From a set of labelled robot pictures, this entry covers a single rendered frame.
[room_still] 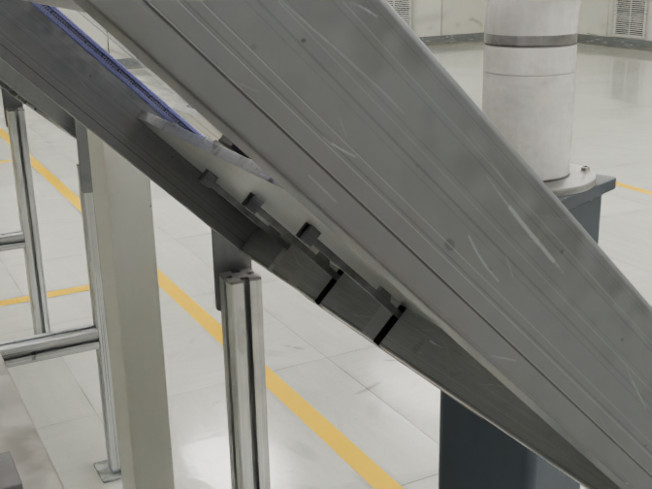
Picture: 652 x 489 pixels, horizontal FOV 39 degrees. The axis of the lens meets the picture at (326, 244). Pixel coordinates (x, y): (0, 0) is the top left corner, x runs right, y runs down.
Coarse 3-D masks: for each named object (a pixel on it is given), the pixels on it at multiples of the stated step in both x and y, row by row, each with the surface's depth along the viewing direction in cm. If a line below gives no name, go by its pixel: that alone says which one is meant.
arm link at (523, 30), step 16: (496, 0) 118; (512, 0) 115; (528, 0) 114; (544, 0) 114; (560, 0) 114; (576, 0) 116; (496, 16) 117; (512, 16) 115; (528, 16) 115; (544, 16) 114; (560, 16) 115; (576, 16) 117; (496, 32) 118; (512, 32) 116; (528, 32) 115; (544, 32) 115; (560, 32) 115; (576, 32) 118
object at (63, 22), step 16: (48, 16) 80; (64, 16) 81; (64, 32) 82; (80, 32) 82; (96, 48) 83; (112, 64) 84; (128, 80) 85; (144, 96) 86; (160, 112) 87; (176, 112) 88; (192, 128) 89
